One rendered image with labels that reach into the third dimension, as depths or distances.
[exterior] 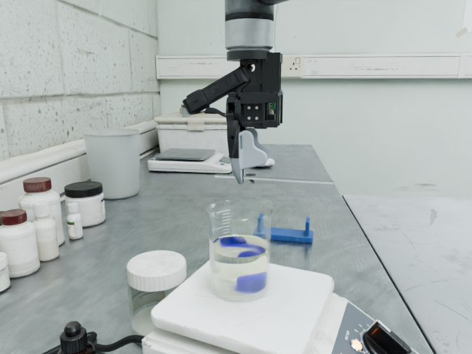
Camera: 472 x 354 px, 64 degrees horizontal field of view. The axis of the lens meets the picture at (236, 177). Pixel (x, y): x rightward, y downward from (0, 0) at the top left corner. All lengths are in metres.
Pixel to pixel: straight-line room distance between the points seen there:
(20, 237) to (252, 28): 0.43
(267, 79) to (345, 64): 1.09
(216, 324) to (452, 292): 0.36
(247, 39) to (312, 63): 1.08
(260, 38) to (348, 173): 1.25
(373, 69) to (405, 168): 0.46
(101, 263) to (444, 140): 1.55
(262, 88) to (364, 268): 0.31
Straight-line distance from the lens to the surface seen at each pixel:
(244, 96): 0.59
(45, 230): 0.62
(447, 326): 0.50
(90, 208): 0.75
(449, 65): 1.79
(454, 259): 0.67
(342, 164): 1.76
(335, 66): 1.67
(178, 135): 1.36
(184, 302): 0.32
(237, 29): 0.60
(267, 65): 0.60
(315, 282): 0.35
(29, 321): 0.50
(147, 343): 0.32
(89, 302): 0.51
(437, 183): 1.89
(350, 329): 0.34
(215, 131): 1.34
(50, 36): 1.03
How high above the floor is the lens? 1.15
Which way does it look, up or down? 13 degrees down
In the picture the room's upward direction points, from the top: straight up
